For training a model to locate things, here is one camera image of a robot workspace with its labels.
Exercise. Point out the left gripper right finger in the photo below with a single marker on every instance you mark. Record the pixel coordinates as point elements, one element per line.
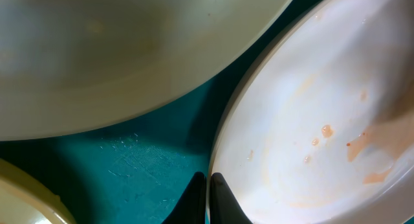
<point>224,208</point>

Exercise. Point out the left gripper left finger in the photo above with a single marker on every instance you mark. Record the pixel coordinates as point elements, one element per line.
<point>191,206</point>

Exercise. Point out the white plate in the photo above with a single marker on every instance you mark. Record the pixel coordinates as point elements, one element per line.
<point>321,128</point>
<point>75,65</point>

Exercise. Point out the teal plastic tray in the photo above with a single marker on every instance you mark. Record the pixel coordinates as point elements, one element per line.
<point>136,170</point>

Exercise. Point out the yellow plate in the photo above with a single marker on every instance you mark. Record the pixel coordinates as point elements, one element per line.
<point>26,200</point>

